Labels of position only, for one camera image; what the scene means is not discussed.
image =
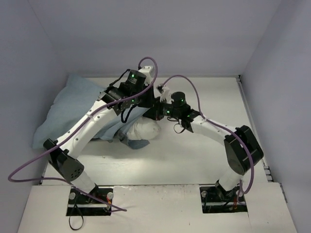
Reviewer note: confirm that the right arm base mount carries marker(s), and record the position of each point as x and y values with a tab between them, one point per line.
215	200

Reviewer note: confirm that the white pillow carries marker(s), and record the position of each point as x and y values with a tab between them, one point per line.
143	129

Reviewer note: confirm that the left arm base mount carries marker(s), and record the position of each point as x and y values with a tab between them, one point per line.
80	203

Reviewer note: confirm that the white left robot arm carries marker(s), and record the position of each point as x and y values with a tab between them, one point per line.
65	150

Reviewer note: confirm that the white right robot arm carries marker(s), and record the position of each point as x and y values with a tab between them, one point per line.
242	149

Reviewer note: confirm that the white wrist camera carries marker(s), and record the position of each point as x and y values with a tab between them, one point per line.
165	94
149	72

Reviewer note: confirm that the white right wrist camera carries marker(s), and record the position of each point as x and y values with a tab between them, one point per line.
165	94

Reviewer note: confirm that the blue-grey pillowcase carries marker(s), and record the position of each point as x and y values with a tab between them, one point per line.
72	103

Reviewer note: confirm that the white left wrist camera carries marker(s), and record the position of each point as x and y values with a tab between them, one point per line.
149	72

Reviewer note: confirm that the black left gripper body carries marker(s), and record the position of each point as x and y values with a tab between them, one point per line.
149	97

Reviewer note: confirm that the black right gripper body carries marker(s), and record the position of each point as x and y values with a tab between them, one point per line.
152	112

